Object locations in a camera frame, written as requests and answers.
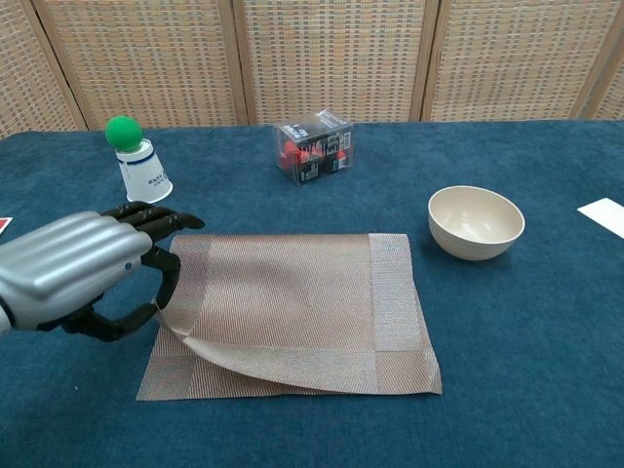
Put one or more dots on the picture card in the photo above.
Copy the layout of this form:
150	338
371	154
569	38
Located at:
3	224

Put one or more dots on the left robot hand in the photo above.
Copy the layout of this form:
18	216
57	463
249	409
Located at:
63	258

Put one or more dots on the brown woven placemat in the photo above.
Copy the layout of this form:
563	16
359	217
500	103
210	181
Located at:
292	292

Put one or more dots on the woven folding screen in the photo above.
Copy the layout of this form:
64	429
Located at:
326	58

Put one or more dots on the green ball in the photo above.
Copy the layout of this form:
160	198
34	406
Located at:
123	132

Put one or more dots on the clear plastic box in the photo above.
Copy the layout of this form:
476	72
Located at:
312	151

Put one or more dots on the blue table cloth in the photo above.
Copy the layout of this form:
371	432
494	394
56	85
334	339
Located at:
73	400

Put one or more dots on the white paper cup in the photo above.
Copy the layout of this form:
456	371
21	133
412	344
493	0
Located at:
144	175

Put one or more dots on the white bowl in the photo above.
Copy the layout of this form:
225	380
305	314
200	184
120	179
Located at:
463	248

